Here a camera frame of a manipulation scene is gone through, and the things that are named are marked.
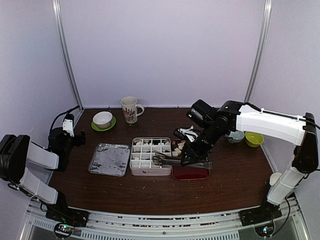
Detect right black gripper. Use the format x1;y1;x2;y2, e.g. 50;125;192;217
180;121;223;167

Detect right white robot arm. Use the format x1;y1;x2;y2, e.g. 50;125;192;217
180;99;319;221

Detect green saucer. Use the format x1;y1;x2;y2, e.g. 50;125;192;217
91;116;117;132

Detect left aluminium frame post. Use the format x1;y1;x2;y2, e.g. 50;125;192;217
52;0;84;111

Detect right aluminium frame post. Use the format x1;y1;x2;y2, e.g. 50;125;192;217
244;0;273;102

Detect front aluminium rail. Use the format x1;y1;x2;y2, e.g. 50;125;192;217
24;197;306;240

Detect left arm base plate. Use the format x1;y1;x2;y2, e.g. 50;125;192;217
45;208;90;227

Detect white compartment tin box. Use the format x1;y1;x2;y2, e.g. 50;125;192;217
129;137;172;176

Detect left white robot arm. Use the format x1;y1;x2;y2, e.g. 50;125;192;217
0;127;86;222

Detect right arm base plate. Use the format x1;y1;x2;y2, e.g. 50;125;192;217
238;206;282;227

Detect lime green bowl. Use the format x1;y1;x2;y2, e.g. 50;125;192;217
245;131;264;148

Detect metal tin lid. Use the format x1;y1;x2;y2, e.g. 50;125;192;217
88;143;131;177

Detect white cup near base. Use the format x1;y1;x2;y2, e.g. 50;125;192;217
268;172;282;187

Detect white bowl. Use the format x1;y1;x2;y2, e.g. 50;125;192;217
93;111;113;129

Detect aluminium frame post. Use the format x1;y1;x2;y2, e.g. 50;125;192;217
52;0;84;111
244;0;273;102

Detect dark red chocolate tray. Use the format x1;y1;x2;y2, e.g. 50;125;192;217
170;139;211;181

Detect metal tongs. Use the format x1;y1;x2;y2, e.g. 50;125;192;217
151;152;213;169

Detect light blue bowl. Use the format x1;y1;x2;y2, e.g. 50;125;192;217
225;130;245;144

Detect coral pattern mug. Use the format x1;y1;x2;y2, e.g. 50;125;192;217
120;96;145;124

